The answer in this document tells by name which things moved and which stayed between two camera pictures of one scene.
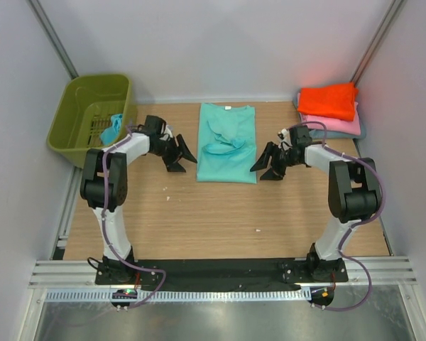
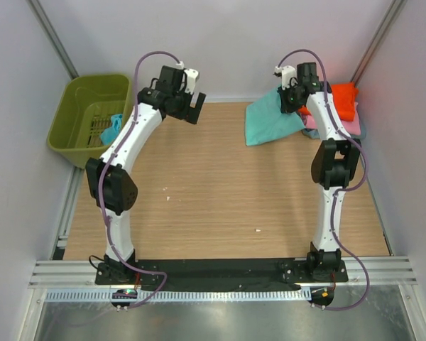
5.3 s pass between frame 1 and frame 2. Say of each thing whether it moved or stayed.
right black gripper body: moved
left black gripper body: moved
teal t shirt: moved
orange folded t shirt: stayed
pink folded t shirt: stayed
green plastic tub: stayed
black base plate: stayed
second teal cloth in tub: stayed
